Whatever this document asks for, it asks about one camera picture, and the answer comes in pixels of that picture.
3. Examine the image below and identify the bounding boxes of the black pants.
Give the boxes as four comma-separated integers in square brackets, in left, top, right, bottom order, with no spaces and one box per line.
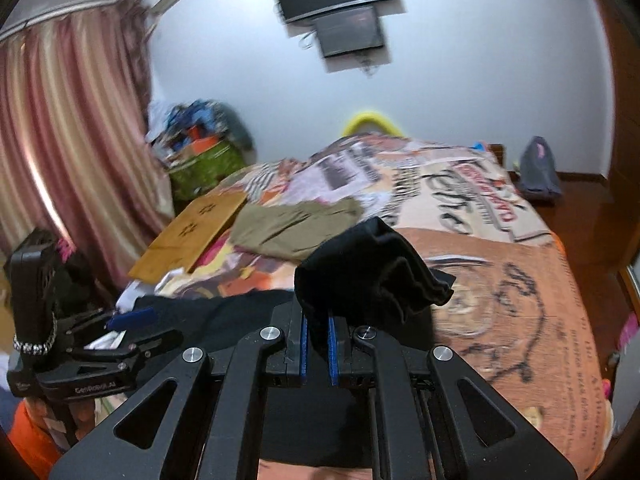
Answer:
[124,218,454,468]

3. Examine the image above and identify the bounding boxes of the orange sleeve forearm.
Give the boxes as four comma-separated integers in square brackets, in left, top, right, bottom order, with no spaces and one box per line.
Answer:
[9,401,63,480]

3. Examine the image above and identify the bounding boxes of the wooden lap board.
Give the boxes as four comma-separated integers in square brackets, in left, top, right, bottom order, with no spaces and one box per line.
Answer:
[128,192,247,284]

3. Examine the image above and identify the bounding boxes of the printed bed blanket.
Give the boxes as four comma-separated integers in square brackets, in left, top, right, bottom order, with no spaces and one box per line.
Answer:
[150,133,613,478]

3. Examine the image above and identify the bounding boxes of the striped pink curtain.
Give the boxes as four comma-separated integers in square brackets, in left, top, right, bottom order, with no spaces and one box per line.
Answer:
[1,0,174,288]

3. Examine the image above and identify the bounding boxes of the green storage bag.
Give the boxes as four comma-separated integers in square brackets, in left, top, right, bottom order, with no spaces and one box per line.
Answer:
[168,141,245,202]

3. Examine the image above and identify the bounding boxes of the folded olive green pants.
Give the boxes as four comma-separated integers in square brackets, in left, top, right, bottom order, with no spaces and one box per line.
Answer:
[229,197,363,261]

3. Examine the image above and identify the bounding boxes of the pile of clothes clutter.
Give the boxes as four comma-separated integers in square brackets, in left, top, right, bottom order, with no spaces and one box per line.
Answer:
[145,100,254,167]

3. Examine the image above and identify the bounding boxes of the grey bag on floor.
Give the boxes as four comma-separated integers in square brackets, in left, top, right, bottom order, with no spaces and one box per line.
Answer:
[516,136,563,202]

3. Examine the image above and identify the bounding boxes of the yellow pillow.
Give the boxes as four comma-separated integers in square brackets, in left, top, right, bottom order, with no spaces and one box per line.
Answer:
[341,110,405,138]

